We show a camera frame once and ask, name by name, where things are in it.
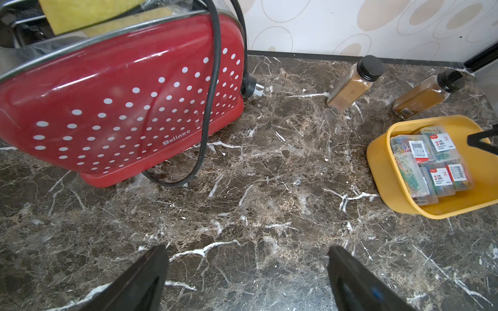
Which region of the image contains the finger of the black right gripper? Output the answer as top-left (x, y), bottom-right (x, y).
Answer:
top-left (467, 124), bottom-right (498, 155)

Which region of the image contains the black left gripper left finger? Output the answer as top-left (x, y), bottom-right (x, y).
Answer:
top-left (81, 244), bottom-right (169, 310)

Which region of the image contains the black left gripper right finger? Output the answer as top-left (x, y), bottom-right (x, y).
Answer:
top-left (328, 246), bottom-right (413, 311)

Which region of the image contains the paper clip box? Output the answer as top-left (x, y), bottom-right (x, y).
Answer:
top-left (420, 126), bottom-right (460, 163)
top-left (394, 153), bottom-right (438, 206)
top-left (390, 135), bottom-right (436, 165)
top-left (421, 165), bottom-right (456, 197)
top-left (446, 159), bottom-right (473, 192)

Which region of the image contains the yellow plastic storage tray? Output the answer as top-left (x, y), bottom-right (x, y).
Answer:
top-left (366, 115), bottom-right (497, 220)

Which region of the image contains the right cinnamon spice bottle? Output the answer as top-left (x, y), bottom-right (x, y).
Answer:
top-left (392, 69), bottom-right (465, 120)

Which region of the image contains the cinnamon spice bottle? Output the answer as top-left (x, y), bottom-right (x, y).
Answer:
top-left (326, 55), bottom-right (385, 112)
top-left (392, 69), bottom-right (465, 120)

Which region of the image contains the left cinnamon spice bottle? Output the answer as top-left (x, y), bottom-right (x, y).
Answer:
top-left (326, 55), bottom-right (385, 112)

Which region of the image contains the red polka dot toaster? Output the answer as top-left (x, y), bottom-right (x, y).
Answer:
top-left (1, 1), bottom-right (254, 188)

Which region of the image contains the black toaster power cable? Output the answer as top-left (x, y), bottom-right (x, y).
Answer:
top-left (141, 0), bottom-right (265, 188)

